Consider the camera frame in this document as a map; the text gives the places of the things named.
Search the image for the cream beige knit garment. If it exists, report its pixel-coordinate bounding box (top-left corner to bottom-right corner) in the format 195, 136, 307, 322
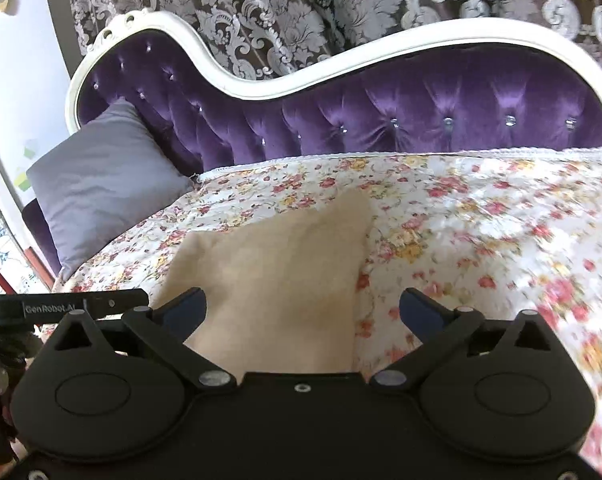
150, 188, 373, 378

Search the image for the floral bedspread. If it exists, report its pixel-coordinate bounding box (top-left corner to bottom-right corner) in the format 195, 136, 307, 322
56, 151, 602, 474

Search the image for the grey pillow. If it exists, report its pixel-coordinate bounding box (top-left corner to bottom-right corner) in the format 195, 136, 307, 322
22, 99, 194, 281

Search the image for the purple tufted velvet headboard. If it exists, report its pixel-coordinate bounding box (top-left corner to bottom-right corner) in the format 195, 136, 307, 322
20, 8, 602, 276

